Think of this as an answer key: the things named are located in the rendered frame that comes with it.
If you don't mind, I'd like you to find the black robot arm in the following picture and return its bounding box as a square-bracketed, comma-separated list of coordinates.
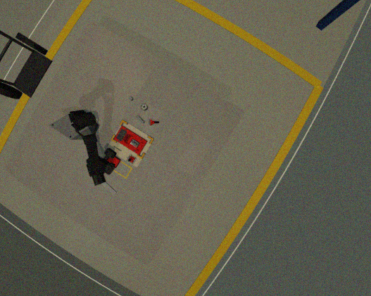
[68, 110, 115, 186]

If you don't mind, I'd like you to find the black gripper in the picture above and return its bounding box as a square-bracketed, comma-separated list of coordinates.
[101, 148, 117, 162]

